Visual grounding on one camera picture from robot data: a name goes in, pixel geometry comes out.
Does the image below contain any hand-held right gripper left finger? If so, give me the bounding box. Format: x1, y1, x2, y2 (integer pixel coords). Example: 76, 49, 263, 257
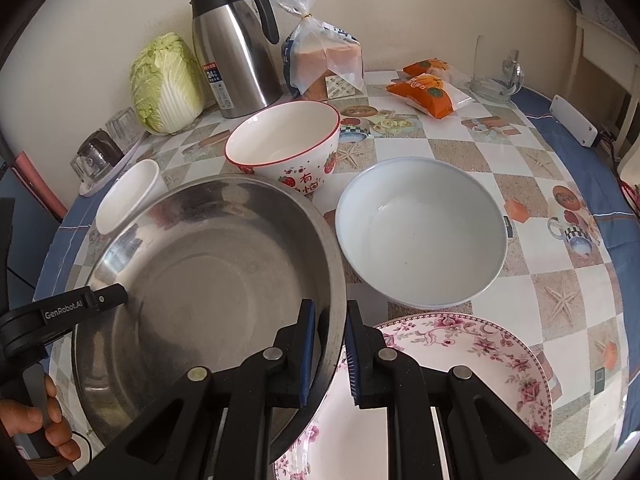
65, 299, 318, 480

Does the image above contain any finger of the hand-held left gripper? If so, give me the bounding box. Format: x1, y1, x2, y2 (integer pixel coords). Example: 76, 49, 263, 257
93, 283, 129, 312

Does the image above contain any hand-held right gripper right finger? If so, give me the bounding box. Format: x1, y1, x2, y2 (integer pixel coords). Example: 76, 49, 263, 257
345, 300, 576, 480

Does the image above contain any stainless steel basin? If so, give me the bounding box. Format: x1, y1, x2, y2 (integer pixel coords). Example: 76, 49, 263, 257
71, 174, 348, 466

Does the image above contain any pink floral plate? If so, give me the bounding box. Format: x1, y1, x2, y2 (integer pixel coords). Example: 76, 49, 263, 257
272, 312, 553, 480

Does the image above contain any red-rimmed strawberry bowl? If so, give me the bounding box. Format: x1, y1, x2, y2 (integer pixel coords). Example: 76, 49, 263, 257
224, 100, 342, 196

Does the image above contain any person's left hand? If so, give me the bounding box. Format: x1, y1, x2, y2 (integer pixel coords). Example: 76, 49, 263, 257
0, 375, 82, 463

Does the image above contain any white square bowl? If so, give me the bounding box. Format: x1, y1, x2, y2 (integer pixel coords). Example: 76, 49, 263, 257
95, 159, 168, 236

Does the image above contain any white serving tray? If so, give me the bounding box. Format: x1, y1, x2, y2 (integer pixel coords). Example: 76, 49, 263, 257
77, 132, 148, 197

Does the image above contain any pink panel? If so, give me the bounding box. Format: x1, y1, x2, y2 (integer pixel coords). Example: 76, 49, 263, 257
15, 152, 68, 221

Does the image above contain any clear ribbed drinking glass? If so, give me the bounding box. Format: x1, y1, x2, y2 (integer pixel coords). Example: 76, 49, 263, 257
106, 106, 141, 143
70, 152, 95, 183

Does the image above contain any plain white round bowl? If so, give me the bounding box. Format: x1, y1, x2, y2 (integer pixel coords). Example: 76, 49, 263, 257
335, 156, 509, 310

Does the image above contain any checkered printed tablecloth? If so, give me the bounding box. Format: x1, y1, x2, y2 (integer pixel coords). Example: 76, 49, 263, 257
32, 70, 640, 480

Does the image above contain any napa cabbage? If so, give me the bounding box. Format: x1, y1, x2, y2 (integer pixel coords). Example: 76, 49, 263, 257
130, 32, 206, 135

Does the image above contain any orange snack packet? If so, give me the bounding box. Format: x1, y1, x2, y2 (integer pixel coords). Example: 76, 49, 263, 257
386, 74, 471, 120
402, 59, 453, 83

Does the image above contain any stainless steel thermos jug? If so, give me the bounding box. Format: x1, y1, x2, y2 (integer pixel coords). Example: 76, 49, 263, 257
186, 0, 283, 119

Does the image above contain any bagged sliced bread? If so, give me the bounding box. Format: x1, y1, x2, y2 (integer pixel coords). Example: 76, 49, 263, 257
272, 0, 366, 101

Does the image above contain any clear glass pitcher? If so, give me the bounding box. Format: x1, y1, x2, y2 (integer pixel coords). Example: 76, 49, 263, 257
468, 35, 525, 106

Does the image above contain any white power strip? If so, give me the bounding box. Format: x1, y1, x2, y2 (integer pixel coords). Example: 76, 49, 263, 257
550, 94, 601, 148

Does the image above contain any white chair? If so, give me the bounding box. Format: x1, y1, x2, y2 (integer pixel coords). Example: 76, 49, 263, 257
570, 10, 640, 161

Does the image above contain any glass teapot with brown handle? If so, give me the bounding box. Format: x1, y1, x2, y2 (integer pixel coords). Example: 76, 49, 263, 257
75, 130, 125, 181

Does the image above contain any power strip cable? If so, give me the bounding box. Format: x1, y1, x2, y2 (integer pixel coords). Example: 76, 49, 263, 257
597, 130, 640, 213

